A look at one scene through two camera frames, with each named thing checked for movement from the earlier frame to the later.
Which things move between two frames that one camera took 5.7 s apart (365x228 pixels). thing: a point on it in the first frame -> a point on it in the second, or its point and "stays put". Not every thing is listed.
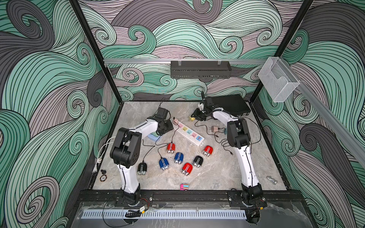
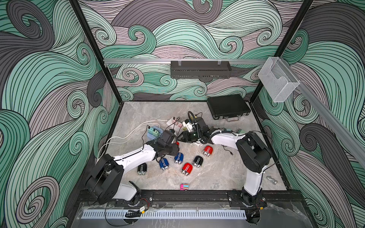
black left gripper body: [167, 127] -> [171, 150]
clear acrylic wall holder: [278, 80] stays put
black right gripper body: [200, 115] -> [190, 137]
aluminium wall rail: [185, 60] stays put
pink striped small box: [184, 186] stays put
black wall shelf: [200, 69] stays put
